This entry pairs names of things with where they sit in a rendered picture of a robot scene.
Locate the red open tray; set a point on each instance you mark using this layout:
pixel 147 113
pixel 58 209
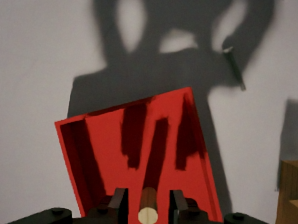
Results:
pixel 152 142

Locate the light wooden dowel pin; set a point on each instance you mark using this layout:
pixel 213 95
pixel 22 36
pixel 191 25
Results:
pixel 148 206

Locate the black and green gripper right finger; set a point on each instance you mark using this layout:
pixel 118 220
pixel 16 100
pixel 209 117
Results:
pixel 179 211

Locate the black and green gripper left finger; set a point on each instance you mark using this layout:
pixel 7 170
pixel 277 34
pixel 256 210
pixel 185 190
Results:
pixel 117 206

